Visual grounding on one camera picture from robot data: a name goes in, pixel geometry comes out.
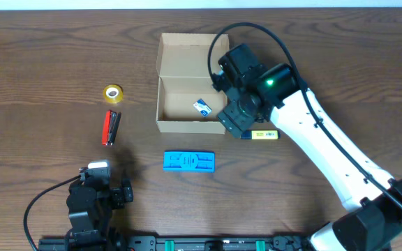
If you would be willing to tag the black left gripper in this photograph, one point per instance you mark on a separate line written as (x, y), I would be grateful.
(123, 194)

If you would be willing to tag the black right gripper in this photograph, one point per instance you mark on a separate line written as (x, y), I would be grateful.
(232, 120)

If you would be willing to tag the small blue white box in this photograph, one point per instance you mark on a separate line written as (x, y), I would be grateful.
(202, 107)

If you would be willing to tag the yellow blue highlighter marker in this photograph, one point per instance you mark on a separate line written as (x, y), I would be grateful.
(260, 135)

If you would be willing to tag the blue whiteboard duster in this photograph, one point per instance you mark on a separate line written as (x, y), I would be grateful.
(189, 161)

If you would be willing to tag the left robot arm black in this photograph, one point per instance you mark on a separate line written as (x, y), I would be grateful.
(90, 205)

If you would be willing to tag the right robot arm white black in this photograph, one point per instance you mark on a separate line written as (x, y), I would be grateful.
(257, 93)

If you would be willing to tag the open cardboard box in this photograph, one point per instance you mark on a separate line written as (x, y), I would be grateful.
(183, 78)

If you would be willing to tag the red black stapler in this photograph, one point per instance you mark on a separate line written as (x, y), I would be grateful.
(110, 127)

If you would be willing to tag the yellow tape roll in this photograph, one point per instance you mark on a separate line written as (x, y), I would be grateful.
(113, 94)

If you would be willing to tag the black mounting rail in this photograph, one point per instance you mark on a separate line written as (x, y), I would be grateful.
(152, 243)

